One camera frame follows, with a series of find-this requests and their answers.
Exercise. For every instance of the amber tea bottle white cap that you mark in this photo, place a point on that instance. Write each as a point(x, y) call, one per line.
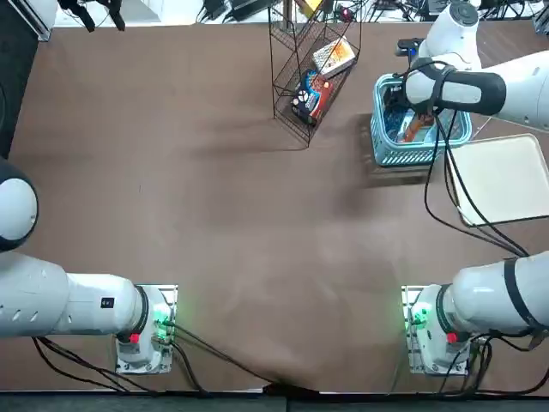
point(414, 129)

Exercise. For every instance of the blue Oreo cookie box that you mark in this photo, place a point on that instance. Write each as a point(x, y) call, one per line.
point(396, 122)

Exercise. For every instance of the dark chocolate cookie box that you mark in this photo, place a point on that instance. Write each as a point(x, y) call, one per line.
point(313, 98)

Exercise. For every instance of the cream plastic tray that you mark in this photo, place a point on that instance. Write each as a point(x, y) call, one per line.
point(502, 180)

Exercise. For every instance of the white Franzzi cracker box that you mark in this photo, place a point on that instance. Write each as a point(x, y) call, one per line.
point(334, 58)

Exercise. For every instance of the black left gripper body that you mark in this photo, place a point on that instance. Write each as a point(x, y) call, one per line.
point(98, 2)

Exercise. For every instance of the aluminium frame post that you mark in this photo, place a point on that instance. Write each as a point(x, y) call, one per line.
point(288, 10)

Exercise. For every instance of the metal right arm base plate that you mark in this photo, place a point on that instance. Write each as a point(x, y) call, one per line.
point(407, 296)

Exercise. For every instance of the yellow Nabati wafer box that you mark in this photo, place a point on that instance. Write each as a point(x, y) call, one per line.
point(311, 4)

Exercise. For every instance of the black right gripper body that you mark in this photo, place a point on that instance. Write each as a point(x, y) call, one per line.
point(395, 95)

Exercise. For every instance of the light blue plastic shopping basket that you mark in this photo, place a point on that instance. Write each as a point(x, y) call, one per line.
point(407, 154)

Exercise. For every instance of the black power brick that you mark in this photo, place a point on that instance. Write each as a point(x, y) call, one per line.
point(251, 6)
point(214, 8)

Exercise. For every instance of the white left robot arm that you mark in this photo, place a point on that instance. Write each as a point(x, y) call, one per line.
point(86, 300)

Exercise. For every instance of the black plug with red light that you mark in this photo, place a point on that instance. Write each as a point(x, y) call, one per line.
point(346, 16)

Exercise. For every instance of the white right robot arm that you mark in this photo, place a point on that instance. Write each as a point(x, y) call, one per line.
point(514, 86)

